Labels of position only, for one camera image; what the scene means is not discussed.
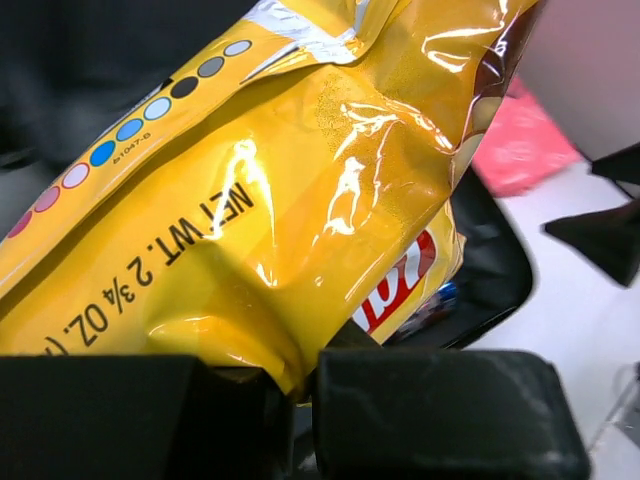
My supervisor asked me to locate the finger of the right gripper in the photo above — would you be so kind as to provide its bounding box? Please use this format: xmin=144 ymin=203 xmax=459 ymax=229
xmin=591 ymin=143 xmax=640 ymax=185
xmin=543 ymin=199 xmax=639 ymax=287

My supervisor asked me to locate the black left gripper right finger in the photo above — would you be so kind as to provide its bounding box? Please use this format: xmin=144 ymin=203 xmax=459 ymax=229
xmin=313 ymin=349 xmax=591 ymax=479

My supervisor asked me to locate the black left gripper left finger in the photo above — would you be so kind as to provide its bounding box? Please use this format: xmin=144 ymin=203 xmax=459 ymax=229
xmin=1 ymin=355 xmax=293 ymax=479

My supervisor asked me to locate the blue pepsi can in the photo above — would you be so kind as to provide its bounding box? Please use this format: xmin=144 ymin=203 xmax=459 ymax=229
xmin=425 ymin=281 xmax=458 ymax=314

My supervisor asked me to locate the yellow chips bag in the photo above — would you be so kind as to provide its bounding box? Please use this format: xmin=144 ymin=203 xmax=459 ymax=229
xmin=1 ymin=1 xmax=543 ymax=397

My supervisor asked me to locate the folded coral printed garment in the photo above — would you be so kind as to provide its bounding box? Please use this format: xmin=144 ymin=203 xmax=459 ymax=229
xmin=472 ymin=78 xmax=581 ymax=198

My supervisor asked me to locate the grey open suitcase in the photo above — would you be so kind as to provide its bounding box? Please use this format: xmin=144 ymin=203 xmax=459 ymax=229
xmin=1 ymin=1 xmax=532 ymax=348

